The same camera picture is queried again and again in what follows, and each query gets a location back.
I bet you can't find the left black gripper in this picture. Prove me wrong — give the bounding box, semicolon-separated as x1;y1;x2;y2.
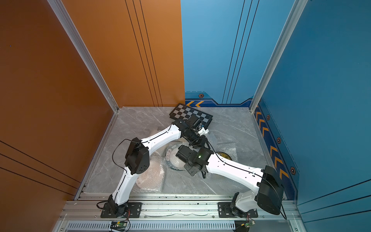
187;130;212;149

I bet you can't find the bubble wrap of yellow plate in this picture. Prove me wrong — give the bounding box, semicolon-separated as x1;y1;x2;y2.
207;133;238;161

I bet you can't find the yellow dinner plate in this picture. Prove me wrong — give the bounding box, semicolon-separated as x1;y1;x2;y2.
217;152;232;160

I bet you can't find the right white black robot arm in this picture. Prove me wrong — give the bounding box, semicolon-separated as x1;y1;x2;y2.
175;146;286;218

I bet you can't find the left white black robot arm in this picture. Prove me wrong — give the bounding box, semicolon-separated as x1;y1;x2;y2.
100;116;210;218

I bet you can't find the bubble wrapped white blue plate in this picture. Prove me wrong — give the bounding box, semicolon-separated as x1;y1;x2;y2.
165;139;189;171

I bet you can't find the bubble wrapped pink plate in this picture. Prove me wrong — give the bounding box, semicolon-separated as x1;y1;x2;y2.
131;155;166;194

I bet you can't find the black white checkerboard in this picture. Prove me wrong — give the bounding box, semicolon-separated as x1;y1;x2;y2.
169;103;213;129

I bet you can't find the right green circuit board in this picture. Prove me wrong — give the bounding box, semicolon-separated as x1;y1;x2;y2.
233;220;256;232

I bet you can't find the green circuit board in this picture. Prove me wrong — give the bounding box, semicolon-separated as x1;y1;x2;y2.
233;220;256;232
109;221;128;232

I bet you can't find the left green circuit board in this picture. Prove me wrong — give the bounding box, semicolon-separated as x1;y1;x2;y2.
109;221;128;232

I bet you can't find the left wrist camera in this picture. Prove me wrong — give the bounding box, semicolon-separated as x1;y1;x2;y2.
198;127;209;136

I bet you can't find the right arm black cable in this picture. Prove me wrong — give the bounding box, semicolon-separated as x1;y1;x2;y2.
202;136;288;220

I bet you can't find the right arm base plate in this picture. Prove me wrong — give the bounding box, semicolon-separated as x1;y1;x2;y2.
217;202;259;218

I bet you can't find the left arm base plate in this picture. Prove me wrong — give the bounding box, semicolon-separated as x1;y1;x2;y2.
100;202;143;219

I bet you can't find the white vented cable duct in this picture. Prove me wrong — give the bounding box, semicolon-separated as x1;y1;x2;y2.
65;220;236;232

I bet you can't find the aluminium front rail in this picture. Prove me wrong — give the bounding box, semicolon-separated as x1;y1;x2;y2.
56;195;302;222

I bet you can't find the right aluminium corner post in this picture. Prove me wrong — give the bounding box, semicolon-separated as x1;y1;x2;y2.
249;0;308;114

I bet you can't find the aluminium corner post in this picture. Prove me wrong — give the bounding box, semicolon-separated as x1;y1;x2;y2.
249;0;308;114
47;0;119;114

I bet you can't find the left aluminium corner post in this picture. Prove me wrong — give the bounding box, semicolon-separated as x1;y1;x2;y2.
47;0;119;114

